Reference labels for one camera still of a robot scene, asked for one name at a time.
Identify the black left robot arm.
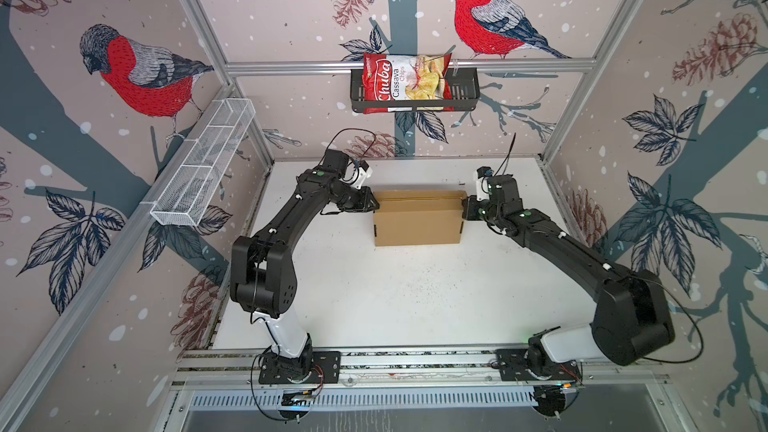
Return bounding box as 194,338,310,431
230,150,379,360

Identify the red cassava chips bag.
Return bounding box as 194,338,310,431
362,53,452,103

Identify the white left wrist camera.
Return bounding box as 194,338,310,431
351,160,372,189

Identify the aluminium front rail frame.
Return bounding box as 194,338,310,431
170,347,669,417

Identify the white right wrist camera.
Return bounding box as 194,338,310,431
475,166,493,201

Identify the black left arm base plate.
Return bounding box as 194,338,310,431
254,350,341,385

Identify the black wire wall basket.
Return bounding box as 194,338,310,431
349,68,480,113

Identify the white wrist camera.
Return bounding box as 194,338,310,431
475,166,493,201
351,160,372,189

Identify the white mesh wall shelf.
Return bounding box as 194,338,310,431
150,98,255,227

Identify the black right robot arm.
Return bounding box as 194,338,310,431
462,166,675,374

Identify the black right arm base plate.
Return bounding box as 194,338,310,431
490,348,582,382

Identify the brown cardboard paper box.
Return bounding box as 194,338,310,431
373,190,467,247

